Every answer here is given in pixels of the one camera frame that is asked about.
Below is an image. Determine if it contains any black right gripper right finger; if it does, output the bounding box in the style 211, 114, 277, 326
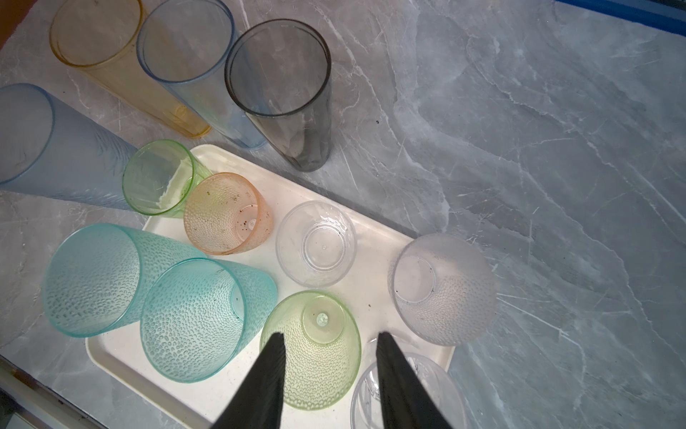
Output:
376, 332, 451, 428

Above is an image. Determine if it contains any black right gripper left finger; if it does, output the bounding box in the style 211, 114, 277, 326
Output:
212, 332, 286, 428

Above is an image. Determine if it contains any clear faceted glass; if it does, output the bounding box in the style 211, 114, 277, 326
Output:
350, 334, 469, 428

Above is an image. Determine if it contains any light green tall cup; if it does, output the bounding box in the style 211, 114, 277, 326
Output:
260, 290, 362, 411

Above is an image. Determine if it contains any teal tall cup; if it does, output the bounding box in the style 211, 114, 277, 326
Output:
140, 257, 278, 384
42, 223, 205, 338

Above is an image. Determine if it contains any clear dimpled cup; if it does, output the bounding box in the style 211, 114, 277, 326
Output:
388, 233, 497, 347

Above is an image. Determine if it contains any clear small glass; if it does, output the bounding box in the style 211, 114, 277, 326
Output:
276, 200, 357, 288

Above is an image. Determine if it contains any pink small glass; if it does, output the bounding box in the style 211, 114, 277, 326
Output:
183, 173, 274, 256

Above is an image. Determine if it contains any green small glass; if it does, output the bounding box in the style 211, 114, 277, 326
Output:
123, 139, 212, 218

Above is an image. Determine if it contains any light blue plastic cup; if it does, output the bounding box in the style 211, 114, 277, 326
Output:
1, 83, 137, 210

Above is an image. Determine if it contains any dark grey tall cup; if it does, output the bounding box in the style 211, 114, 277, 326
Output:
224, 19, 332, 173

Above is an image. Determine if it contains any white rectangular tray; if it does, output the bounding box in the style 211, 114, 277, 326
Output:
85, 143, 457, 429

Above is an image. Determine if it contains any blue-grey tall plastic cup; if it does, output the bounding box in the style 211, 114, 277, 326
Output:
137, 0, 266, 150

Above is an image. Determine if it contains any yellow tall plastic cup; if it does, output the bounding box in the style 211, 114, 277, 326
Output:
49, 0, 211, 139

